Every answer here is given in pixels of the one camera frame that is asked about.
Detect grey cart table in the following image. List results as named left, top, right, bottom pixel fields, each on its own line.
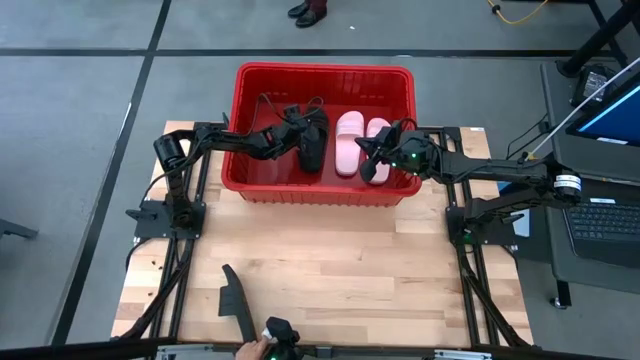
left=540, top=172, right=640, bottom=296

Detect black handheld device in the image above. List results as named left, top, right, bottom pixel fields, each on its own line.
left=263, top=315, right=302, bottom=360

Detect black laptop keyboard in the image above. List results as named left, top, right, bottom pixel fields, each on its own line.
left=562, top=198, right=640, bottom=269

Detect black curved plastic part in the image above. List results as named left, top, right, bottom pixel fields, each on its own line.
left=218, top=263, right=260, bottom=346

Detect black power cables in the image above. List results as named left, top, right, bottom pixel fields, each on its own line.
left=504, top=113, right=551, bottom=161

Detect white rod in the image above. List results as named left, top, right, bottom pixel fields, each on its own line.
left=519, top=55, right=640, bottom=166

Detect pink slide sandal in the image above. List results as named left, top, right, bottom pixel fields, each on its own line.
left=333, top=110, right=365, bottom=177
left=366, top=117, right=392, bottom=186

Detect person's hand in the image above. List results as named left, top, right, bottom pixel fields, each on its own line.
left=233, top=337, right=271, bottom=360

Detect black slide sandal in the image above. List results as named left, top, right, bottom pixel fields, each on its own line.
left=298, top=105, right=331, bottom=175

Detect red plastic bin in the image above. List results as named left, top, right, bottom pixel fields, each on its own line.
left=221, top=61, right=424, bottom=208

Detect grey chair leg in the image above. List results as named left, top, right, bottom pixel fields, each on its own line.
left=0, top=218, right=40, bottom=241

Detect black rig crossbar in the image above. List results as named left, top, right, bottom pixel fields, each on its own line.
left=0, top=337, right=640, bottom=360

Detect black power adapter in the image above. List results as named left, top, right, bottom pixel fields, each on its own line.
left=571, top=63, right=619, bottom=107

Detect grey cart shelf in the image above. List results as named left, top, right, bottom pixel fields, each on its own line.
left=539, top=59, right=640, bottom=184

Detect black tripod legs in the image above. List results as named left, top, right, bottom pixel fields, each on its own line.
left=557, top=0, right=640, bottom=79

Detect blue lit monitor screen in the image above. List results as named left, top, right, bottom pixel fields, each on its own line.
left=566, top=72, right=640, bottom=148

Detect yellow cable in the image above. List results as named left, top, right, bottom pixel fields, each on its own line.
left=486, top=0, right=550, bottom=26

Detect person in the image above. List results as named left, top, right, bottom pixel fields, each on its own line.
left=287, top=0, right=330, bottom=29

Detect white blue box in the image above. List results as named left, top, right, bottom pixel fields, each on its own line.
left=499, top=182, right=531, bottom=239

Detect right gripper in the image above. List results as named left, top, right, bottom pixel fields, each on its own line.
left=355, top=119, right=441, bottom=182

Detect black aluminium frame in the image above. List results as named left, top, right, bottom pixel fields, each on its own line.
left=112, top=119, right=229, bottom=351
left=417, top=125, right=534, bottom=349

